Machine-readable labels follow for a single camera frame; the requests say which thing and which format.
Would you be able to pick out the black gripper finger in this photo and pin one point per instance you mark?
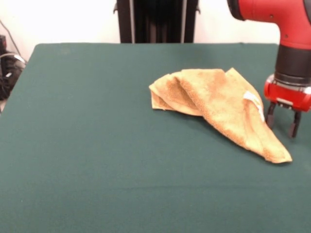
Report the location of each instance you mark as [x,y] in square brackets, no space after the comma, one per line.
[269,119]
[294,128]

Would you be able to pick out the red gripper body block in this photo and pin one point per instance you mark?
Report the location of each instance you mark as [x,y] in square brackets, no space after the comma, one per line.
[289,95]

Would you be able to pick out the tan terry towel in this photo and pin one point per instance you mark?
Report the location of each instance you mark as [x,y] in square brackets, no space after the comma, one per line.
[218,102]

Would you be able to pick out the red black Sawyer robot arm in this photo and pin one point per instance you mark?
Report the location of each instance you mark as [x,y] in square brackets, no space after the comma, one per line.
[291,24]

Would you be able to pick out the dark green tablecloth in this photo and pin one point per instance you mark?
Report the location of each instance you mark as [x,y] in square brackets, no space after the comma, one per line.
[97,157]

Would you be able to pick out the black equipment pile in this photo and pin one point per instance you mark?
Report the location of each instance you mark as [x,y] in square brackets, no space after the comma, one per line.
[9,77]

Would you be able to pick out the black box with red dot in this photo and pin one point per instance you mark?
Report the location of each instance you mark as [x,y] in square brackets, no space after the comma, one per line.
[3,43]

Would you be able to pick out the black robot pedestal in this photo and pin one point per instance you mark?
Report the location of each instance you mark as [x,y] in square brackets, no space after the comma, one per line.
[150,21]

